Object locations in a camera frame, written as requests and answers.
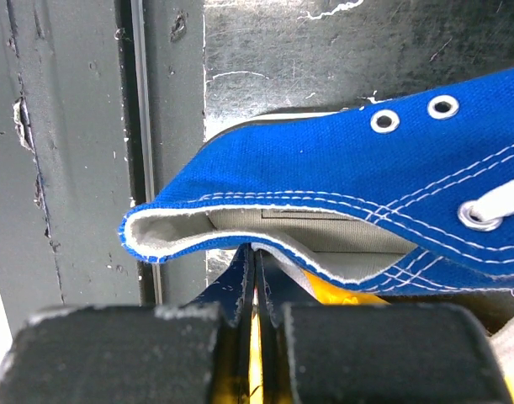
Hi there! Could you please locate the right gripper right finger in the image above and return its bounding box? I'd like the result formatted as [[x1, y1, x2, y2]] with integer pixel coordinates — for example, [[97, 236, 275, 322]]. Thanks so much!
[[255, 252, 511, 403]]

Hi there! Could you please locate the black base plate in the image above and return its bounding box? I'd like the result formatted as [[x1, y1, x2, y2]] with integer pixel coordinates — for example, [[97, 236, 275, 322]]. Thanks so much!
[[0, 1, 206, 332]]

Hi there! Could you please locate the white shoelace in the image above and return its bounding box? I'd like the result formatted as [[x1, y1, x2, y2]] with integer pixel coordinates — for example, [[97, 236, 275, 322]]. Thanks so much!
[[470, 179, 514, 222]]

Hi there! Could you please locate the blue sneaker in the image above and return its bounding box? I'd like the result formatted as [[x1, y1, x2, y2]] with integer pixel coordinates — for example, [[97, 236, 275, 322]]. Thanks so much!
[[119, 68, 514, 295]]

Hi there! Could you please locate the black marble pattern mat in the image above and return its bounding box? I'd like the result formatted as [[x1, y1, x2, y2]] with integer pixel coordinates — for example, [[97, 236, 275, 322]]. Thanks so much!
[[203, 1, 514, 138]]

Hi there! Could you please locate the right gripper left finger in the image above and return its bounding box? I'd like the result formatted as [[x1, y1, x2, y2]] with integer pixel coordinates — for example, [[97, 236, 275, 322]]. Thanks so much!
[[0, 245, 255, 403]]

